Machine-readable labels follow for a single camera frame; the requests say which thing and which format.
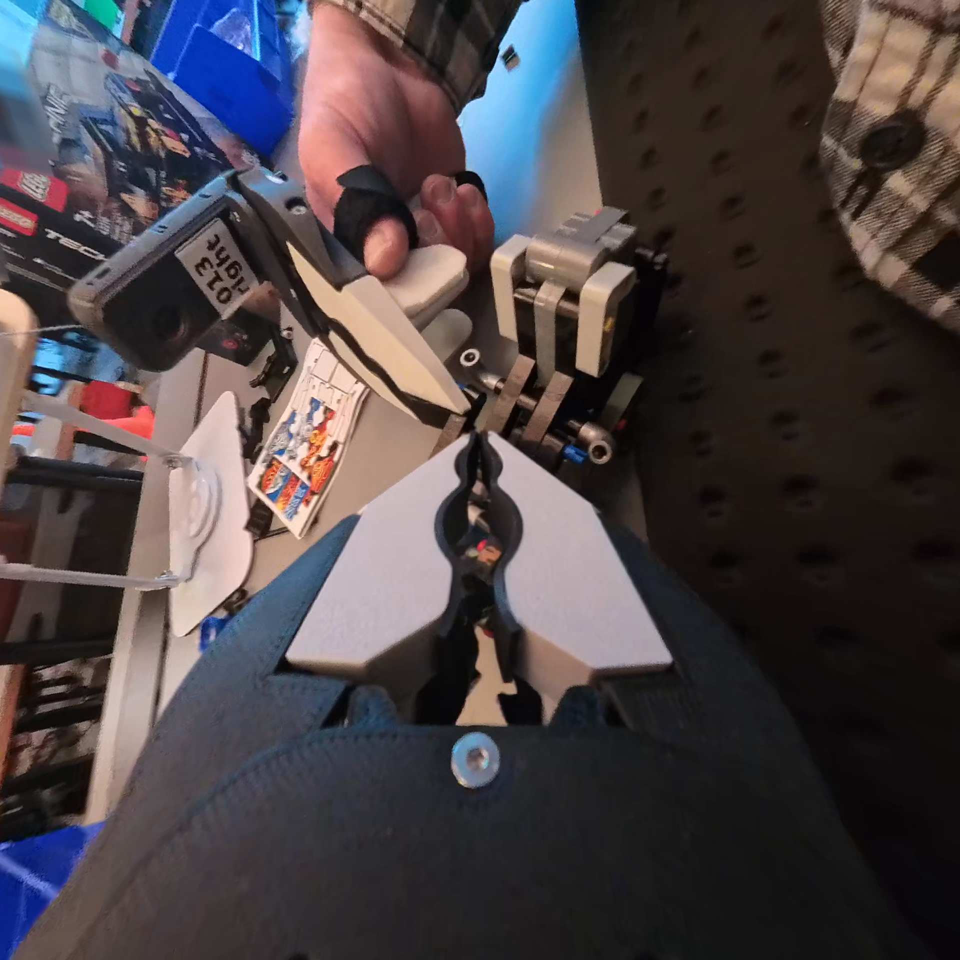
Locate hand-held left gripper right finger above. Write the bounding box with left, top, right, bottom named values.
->
left=483, top=432, right=675, bottom=723

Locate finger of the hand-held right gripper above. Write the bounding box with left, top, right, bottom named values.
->
left=327, top=332, right=453, bottom=429
left=287, top=244, right=474, bottom=414

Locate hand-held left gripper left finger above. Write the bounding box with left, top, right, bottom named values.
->
left=283, top=433, right=481, bottom=721

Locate black blue toy car chassis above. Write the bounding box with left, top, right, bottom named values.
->
left=431, top=206, right=670, bottom=676

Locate person's right forearm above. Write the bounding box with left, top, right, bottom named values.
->
left=311, top=0, right=530, bottom=114

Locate grey desk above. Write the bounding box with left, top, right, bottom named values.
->
left=146, top=0, right=654, bottom=654

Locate person's right hand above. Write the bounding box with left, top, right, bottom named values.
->
left=297, top=3, right=496, bottom=284

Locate colourful sticker sheet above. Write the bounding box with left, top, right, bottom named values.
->
left=246, top=337, right=370, bottom=541

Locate black toy set box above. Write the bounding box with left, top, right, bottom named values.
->
left=0, top=15, right=260, bottom=324

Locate white book stand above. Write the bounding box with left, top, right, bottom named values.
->
left=0, top=288, right=256, bottom=639

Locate black dimpled foam pad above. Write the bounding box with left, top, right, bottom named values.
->
left=577, top=0, right=960, bottom=960

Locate large black frame assembly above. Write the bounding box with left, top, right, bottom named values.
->
left=251, top=322, right=297, bottom=387

